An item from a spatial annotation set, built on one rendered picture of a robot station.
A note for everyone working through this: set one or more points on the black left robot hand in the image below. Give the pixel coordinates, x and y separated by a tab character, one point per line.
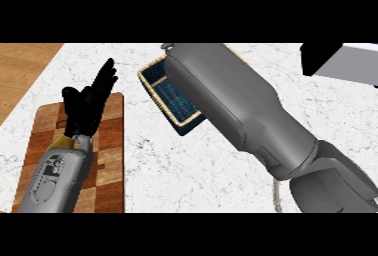
82	106

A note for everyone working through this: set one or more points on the black and grey appliance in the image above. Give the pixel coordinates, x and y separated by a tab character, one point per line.
339	63

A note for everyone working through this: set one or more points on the checkered wooden cutting board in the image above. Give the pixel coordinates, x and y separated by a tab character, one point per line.
110	160

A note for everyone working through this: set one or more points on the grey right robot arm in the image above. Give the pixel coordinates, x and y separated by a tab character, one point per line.
230	106

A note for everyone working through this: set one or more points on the dark blue placemat tan border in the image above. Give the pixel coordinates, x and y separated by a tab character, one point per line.
174	100

